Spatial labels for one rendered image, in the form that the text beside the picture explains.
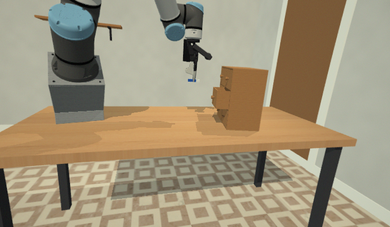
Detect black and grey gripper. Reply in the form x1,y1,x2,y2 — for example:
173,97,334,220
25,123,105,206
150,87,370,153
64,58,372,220
183,39,200,82

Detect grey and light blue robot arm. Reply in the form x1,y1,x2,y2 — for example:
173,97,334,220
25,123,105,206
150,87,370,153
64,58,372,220
48,0,204,83

